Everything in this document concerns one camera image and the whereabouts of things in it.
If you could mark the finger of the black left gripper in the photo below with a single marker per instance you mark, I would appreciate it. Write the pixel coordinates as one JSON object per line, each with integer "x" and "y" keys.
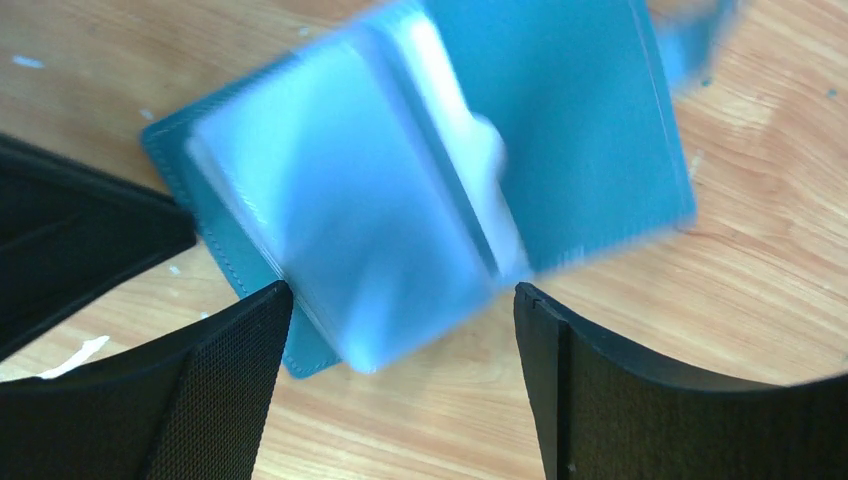
{"x": 69, "y": 234}

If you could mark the blue leather card holder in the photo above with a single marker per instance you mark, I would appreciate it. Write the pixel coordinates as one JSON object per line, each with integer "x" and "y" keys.
{"x": 401, "y": 172}

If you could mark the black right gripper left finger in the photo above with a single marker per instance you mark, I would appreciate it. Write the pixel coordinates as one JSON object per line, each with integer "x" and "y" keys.
{"x": 189, "y": 405}

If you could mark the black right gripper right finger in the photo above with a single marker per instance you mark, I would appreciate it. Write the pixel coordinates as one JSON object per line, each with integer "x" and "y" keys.
{"x": 606, "y": 407}

